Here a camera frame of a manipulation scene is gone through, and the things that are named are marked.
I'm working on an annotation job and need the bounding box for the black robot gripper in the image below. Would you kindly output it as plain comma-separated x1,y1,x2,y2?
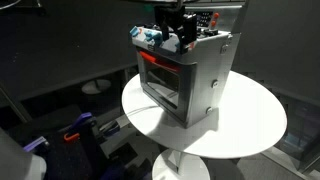
153,0,198,55

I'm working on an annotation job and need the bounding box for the large blue stove knob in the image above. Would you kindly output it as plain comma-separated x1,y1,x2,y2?
144,29,164,46

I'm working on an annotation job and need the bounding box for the dark stove button display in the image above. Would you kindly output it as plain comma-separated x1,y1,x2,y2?
195,11,214,28

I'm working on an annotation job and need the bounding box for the black stove burner knob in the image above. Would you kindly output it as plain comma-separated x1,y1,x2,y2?
203,28,220,37

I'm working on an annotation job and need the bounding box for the small blue stove knob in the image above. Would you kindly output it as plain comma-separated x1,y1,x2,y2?
129,25,140,37

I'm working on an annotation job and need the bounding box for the grey toy stove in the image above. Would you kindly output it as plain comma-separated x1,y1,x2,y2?
130,4,243,130

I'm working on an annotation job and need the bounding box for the black framed oven door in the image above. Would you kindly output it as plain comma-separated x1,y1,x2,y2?
137,49,198,130

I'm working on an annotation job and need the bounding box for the grey round table base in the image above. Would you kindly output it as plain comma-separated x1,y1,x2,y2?
81,78,112,96

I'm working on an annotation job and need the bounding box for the round white table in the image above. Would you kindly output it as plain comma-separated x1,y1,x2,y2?
121,70,288,160

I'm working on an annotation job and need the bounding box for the white round table base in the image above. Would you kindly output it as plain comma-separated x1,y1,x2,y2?
151,148,211,180

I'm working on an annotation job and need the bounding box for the orange hook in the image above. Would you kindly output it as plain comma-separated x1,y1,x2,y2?
63,132,81,143

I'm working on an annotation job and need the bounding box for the purple bar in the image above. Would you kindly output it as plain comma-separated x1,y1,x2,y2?
22,135,48,153

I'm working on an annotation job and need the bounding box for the white grey rounded machine housing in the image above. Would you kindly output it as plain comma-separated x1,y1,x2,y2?
0,127,48,180

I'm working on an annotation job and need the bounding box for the red oven door handle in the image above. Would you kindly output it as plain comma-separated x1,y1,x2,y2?
138,50,183,73

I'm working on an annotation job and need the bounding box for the purple clamp handle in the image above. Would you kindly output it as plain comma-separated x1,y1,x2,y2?
69,112,94,132

